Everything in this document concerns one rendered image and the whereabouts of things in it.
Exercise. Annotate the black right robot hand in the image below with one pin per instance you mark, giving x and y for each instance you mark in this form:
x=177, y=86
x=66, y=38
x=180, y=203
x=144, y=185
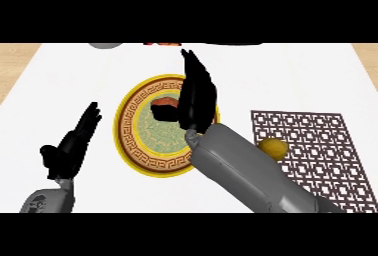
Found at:
x=197, y=96

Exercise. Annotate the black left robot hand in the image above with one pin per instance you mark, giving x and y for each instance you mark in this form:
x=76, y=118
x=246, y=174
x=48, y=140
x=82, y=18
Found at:
x=73, y=146

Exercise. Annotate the orange-brown sweet potato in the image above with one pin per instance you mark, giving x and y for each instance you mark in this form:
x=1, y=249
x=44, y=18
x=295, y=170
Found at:
x=166, y=101

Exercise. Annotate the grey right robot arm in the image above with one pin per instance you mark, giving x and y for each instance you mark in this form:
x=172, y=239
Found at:
x=246, y=170

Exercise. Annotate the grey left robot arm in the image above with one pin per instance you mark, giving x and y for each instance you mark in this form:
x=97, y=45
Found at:
x=50, y=198

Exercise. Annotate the yellow ornate patterned plate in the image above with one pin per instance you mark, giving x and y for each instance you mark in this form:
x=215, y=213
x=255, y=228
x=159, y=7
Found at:
x=149, y=140

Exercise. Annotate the brown lattice placemat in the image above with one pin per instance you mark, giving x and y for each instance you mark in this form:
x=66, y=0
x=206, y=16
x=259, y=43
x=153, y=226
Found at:
x=320, y=156

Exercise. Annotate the red and orange object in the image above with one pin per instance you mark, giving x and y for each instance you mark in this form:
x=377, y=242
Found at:
x=162, y=44

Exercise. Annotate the yellow round fruit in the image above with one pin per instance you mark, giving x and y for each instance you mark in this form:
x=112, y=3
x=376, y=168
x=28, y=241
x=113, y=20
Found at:
x=276, y=147

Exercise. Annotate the grey rounded object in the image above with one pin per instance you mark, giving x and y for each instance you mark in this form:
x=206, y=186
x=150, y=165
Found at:
x=106, y=45

